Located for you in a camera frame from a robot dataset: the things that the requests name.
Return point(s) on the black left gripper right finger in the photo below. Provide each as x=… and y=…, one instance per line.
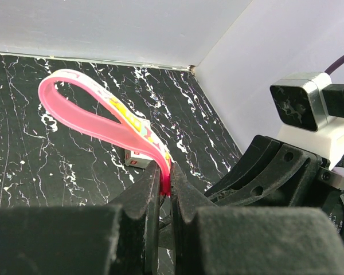
x=209, y=239

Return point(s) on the small white red box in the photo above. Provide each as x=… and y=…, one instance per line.
x=136, y=159

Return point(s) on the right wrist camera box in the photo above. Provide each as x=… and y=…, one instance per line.
x=300, y=102

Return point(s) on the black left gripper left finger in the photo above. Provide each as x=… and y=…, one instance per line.
x=120, y=237

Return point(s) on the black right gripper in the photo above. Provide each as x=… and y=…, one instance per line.
x=271, y=173

